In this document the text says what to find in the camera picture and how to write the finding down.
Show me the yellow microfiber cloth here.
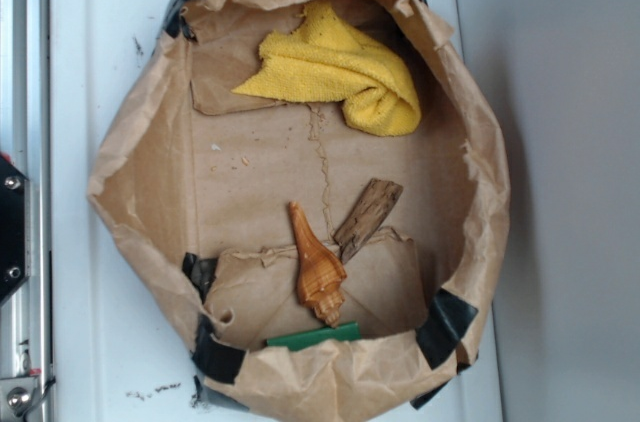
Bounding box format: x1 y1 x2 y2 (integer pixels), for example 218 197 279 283
232 0 422 137

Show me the brown paper bag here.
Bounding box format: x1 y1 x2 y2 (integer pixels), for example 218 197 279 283
88 0 510 421

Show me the green flat card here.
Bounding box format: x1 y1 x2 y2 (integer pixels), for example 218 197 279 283
266 322 361 351

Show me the brown wood piece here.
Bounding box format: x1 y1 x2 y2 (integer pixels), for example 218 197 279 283
334 178 404 264

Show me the orange spiral sea shell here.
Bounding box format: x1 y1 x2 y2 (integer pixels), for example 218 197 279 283
288 201 347 328

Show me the aluminium frame rail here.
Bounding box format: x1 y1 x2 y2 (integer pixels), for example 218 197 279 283
1 0 56 421

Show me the black mounting plate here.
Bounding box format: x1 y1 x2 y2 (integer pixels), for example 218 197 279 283
0 152 31 306

